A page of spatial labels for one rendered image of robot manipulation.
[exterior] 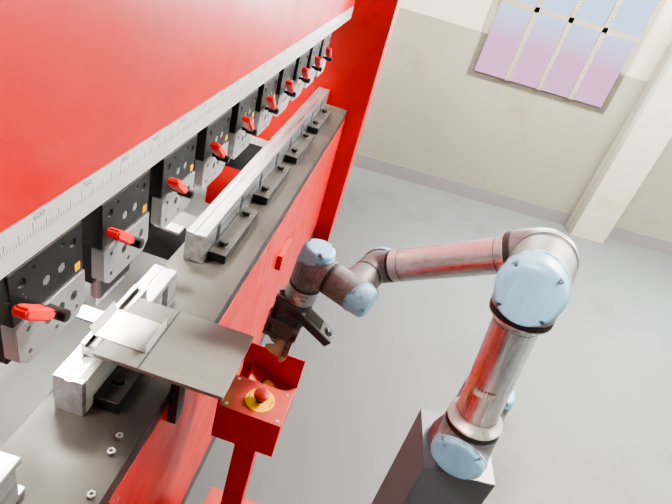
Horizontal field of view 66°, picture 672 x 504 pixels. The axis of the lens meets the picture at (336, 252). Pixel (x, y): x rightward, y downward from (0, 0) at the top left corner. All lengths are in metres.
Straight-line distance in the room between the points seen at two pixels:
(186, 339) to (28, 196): 0.52
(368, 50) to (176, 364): 2.21
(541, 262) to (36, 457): 0.93
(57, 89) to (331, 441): 1.86
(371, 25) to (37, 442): 2.42
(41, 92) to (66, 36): 0.07
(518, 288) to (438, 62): 3.53
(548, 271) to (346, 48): 2.25
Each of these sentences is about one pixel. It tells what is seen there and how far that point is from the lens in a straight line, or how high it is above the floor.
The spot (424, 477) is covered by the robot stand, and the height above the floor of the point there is 0.74.
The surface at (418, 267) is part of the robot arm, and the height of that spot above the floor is 1.21.
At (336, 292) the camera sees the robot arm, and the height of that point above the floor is 1.14.
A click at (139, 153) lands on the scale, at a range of 0.93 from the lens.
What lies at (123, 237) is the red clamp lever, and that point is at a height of 1.30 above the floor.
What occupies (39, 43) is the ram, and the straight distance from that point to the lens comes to 0.67.
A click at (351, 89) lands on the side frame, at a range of 3.01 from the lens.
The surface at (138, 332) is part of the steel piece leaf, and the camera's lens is 1.14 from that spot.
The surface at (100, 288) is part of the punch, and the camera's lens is 1.04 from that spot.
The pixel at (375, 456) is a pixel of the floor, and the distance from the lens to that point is 2.32.
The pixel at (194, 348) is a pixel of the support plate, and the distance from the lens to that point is 1.11.
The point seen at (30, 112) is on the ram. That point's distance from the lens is 0.68.
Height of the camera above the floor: 1.80
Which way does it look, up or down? 33 degrees down
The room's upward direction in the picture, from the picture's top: 17 degrees clockwise
